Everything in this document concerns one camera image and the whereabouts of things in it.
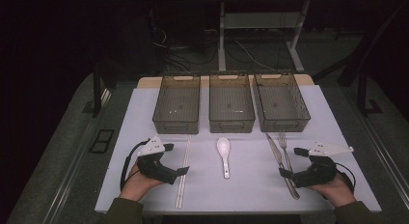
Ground metal floor rail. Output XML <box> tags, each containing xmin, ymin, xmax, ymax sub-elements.
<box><xmin>42</xmin><ymin>88</ymin><xmax>112</xmax><ymax>224</ymax></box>
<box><xmin>350</xmin><ymin>98</ymin><xmax>409</xmax><ymax>199</ymax></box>

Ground black floor cable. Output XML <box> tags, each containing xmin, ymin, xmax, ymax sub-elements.
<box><xmin>162</xmin><ymin>46</ymin><xmax>220</xmax><ymax>73</ymax></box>

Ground metal table knife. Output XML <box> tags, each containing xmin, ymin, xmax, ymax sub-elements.
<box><xmin>264</xmin><ymin>132</ymin><xmax>301</xmax><ymax>201</ymax></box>

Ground black metal stand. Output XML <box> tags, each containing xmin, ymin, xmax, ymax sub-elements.
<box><xmin>337</xmin><ymin>34</ymin><xmax>384</xmax><ymax>117</ymax></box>

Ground white metal desk frame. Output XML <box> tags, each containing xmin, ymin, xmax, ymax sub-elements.
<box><xmin>217</xmin><ymin>0</ymin><xmax>312</xmax><ymax>73</ymax></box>

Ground person's right hand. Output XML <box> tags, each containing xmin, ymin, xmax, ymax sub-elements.
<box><xmin>308</xmin><ymin>172</ymin><xmax>357</xmax><ymax>209</ymax></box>

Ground metal fork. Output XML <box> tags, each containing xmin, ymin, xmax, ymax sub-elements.
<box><xmin>277</xmin><ymin>130</ymin><xmax>298</xmax><ymax>189</ymax></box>

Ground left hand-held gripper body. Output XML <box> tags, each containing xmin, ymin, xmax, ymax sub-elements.
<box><xmin>136</xmin><ymin>135</ymin><xmax>179</xmax><ymax>185</ymax></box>

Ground white chopstick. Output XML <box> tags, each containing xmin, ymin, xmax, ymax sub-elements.
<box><xmin>177</xmin><ymin>135</ymin><xmax>193</xmax><ymax>210</ymax></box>
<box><xmin>175</xmin><ymin>135</ymin><xmax>191</xmax><ymax>209</ymax></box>

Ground white ceramic spoon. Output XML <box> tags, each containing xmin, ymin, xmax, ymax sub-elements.
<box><xmin>216</xmin><ymin>137</ymin><xmax>232</xmax><ymax>180</ymax></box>

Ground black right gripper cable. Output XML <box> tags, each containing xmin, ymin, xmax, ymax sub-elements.
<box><xmin>336</xmin><ymin>161</ymin><xmax>357</xmax><ymax>191</ymax></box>

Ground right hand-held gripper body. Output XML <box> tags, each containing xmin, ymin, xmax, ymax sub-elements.
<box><xmin>290</xmin><ymin>140</ymin><xmax>355</xmax><ymax>189</ymax></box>

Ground white floor cable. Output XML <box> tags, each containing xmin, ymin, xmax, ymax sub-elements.
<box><xmin>235</xmin><ymin>40</ymin><xmax>278</xmax><ymax>72</ymax></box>

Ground person's left hand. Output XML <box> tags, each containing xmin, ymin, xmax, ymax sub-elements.
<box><xmin>119</xmin><ymin>159</ymin><xmax>165</xmax><ymax>203</ymax></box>

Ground white table cover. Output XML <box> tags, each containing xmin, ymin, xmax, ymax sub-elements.
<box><xmin>95</xmin><ymin>84</ymin><xmax>383</xmax><ymax>215</ymax></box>

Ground transparent brown plastic basket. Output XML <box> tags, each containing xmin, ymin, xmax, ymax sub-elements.
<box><xmin>253</xmin><ymin>70</ymin><xmax>312</xmax><ymax>133</ymax></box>
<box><xmin>151</xmin><ymin>71</ymin><xmax>202</xmax><ymax>135</ymax></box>
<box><xmin>208</xmin><ymin>70</ymin><xmax>257</xmax><ymax>134</ymax></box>

